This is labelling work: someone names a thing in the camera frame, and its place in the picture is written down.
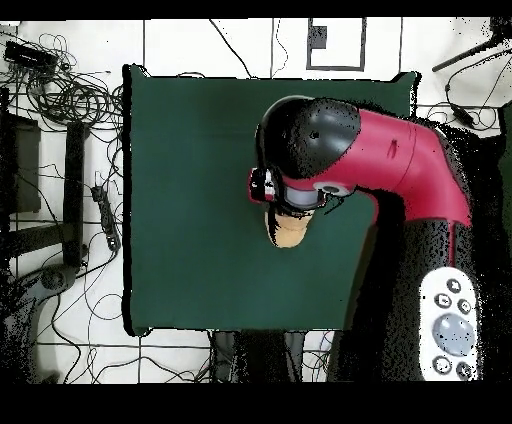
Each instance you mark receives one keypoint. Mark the tan terry towel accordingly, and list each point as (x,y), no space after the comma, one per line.
(290,234)

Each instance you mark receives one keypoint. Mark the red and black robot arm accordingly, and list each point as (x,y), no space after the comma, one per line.
(400,160)

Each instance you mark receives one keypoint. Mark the dark flat panel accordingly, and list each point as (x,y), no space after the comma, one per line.
(24,168)

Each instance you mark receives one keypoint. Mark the dark green table cloth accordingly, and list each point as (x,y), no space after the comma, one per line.
(192,240)

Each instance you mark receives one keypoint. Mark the black power strip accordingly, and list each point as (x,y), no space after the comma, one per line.
(106,216)

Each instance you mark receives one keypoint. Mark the dark curved stand base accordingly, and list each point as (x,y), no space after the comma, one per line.
(52,278)

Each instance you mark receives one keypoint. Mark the black horizontal beam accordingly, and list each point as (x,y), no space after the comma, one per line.
(36,240)

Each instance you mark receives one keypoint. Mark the black rod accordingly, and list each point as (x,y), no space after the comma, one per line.
(460,59)

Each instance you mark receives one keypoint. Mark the black adapter box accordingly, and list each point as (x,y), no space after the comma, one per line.
(28,56)

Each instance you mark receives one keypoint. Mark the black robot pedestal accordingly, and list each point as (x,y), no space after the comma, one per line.
(256,356)

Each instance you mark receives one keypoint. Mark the grey square floor frame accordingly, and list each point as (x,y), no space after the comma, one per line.
(363,44)

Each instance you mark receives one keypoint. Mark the black upright post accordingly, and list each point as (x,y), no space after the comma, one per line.
(74,192)

